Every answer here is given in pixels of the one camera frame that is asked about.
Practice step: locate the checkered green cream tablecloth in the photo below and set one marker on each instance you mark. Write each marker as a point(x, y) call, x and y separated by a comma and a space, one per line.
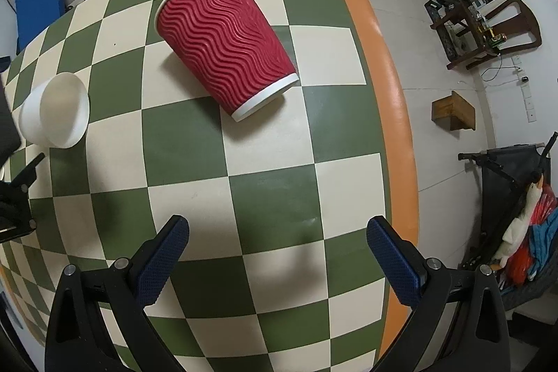
point(277, 274)

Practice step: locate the dark wooden chair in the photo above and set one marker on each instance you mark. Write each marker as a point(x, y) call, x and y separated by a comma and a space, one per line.
point(515, 35)

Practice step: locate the red blue clothes pile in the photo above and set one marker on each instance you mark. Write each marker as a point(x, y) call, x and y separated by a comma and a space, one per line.
point(531, 257)

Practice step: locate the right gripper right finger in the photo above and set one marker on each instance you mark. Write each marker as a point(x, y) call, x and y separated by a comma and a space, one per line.
point(477, 338)

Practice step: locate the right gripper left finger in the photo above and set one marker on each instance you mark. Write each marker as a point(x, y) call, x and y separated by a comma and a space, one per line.
point(80, 340)

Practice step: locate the plain white paper cup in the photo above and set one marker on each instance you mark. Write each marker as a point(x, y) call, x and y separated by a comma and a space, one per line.
point(56, 113)

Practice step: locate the white goose plush toy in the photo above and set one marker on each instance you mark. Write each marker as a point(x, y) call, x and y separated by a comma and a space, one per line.
point(517, 229)

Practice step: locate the red ripple paper cup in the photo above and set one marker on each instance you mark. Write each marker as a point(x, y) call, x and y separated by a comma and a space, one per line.
point(231, 48)

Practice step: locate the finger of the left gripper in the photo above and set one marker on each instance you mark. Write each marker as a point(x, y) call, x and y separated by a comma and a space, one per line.
point(22, 182)

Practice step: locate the small wooden stool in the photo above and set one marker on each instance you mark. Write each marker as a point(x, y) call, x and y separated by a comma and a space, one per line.
point(453, 113)

